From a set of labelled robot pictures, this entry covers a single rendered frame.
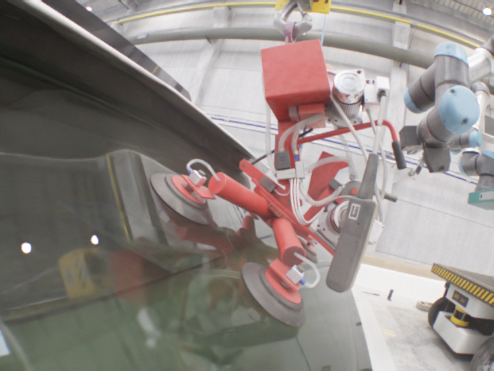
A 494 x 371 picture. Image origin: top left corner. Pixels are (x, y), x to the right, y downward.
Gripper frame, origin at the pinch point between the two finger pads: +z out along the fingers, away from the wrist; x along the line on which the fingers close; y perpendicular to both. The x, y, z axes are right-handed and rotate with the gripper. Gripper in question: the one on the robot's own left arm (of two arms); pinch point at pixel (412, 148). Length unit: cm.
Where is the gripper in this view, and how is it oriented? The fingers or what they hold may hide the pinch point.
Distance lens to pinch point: 74.7
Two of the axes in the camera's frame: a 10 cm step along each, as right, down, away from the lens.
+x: -9.5, 0.5, 3.1
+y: -0.1, -9.9, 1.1
